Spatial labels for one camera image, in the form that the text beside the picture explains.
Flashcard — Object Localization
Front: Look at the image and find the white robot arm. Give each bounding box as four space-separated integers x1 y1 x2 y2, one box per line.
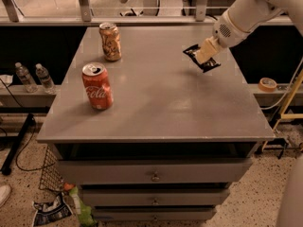
194 0 303 64

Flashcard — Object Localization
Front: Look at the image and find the green chip bag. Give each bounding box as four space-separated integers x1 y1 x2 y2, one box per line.
69 186 97 227

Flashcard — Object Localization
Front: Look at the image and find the dark crumpled snack bag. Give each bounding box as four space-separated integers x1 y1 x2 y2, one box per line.
32 193 72 227

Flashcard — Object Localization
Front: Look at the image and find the roll of tan tape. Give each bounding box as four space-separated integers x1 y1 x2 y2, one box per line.
258 78 277 93

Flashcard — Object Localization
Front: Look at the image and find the left clear water bottle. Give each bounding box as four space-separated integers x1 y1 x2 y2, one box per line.
15 62 38 93

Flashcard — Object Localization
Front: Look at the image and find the bottom grey drawer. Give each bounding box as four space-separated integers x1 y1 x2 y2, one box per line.
93 208 216 221

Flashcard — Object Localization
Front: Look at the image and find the grey metal railing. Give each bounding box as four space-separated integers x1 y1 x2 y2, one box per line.
0 0 294 26

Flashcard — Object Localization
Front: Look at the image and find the black floor cable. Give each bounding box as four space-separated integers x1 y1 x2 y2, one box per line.
14 118 57 172

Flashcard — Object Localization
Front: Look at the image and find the black metal leg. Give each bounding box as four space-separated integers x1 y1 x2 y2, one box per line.
1 113 34 176

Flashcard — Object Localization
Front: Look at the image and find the black rxbar chocolate wrapper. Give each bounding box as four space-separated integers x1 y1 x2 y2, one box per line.
183 44 220 73

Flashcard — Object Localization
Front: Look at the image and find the clear water bottle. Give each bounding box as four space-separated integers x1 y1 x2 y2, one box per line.
15 62 38 93
36 63 56 95

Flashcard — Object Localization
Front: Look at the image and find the top grey drawer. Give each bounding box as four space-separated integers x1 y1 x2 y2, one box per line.
59 158 252 184

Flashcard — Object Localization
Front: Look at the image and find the black wire mesh rack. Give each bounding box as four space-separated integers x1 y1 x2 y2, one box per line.
39 147 63 192

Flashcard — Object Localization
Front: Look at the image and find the red coke can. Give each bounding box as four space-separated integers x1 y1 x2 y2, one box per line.
82 62 114 110

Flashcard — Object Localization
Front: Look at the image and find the yellow ladder frame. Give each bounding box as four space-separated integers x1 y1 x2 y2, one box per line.
260 70 303 157

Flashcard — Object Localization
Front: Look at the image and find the white shoe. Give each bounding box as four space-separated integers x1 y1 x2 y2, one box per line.
0 184 11 207

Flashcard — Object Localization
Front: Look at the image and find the middle grey drawer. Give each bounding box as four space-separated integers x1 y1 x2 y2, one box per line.
80 189 229 207

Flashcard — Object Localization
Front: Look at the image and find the right clear water bottle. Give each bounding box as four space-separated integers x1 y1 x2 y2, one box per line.
36 63 56 95

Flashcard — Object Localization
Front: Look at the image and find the grey drawer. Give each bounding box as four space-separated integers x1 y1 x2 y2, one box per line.
59 158 252 184
93 208 216 221
80 189 229 207

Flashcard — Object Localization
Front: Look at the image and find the orange patterned soda can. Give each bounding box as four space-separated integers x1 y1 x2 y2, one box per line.
99 23 122 61

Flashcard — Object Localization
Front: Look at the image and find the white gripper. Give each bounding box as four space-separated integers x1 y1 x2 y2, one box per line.
196 9 253 64

